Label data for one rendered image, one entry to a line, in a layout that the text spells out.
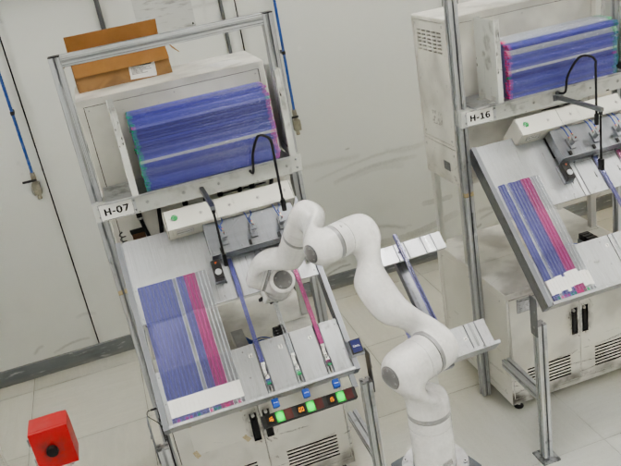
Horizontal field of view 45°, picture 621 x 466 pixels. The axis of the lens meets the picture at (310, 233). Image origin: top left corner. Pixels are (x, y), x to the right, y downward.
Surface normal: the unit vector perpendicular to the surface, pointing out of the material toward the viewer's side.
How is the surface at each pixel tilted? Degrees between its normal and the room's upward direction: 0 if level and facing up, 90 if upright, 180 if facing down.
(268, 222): 44
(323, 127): 90
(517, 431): 0
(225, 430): 90
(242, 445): 90
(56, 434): 90
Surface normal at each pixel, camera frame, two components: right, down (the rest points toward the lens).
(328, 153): 0.29, 0.33
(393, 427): -0.17, -0.91
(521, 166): 0.08, -0.42
